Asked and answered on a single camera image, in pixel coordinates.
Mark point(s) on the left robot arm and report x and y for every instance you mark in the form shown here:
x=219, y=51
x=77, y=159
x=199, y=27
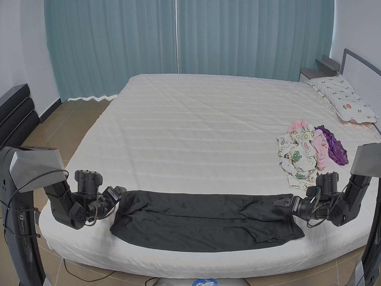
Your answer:
x=32, y=168

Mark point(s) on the white printed pyjama top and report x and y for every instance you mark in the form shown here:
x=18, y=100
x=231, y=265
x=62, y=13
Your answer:
x=297, y=159

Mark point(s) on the grey bedside table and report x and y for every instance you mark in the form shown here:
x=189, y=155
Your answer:
x=311, y=72

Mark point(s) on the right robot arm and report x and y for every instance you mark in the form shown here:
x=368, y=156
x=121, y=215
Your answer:
x=364, y=159

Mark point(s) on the black shirt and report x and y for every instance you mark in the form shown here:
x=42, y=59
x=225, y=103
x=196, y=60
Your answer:
x=193, y=219

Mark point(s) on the pink garment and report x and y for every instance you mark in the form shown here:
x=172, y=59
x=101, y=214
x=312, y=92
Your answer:
x=321, y=153

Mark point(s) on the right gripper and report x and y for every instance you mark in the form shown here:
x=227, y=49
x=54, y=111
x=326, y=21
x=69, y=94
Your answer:
x=309, y=208

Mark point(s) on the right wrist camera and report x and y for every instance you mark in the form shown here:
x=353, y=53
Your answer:
x=313, y=193

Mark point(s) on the bed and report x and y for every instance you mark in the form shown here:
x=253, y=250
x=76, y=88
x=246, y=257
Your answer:
x=193, y=124

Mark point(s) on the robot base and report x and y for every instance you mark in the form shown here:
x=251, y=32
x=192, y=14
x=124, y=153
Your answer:
x=178, y=282

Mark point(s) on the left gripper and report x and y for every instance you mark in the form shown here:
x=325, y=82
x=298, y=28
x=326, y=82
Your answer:
x=102, y=206

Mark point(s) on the dark grey chest of drawers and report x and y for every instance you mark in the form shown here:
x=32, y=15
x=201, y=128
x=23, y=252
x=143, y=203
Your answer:
x=15, y=115

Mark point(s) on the blue-green curtain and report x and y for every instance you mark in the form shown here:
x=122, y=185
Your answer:
x=104, y=40
x=253, y=25

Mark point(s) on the purple garment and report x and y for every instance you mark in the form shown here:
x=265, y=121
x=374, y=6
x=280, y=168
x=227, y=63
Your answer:
x=336, y=150

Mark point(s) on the white printed pillow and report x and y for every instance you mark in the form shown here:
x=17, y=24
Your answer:
x=342, y=100

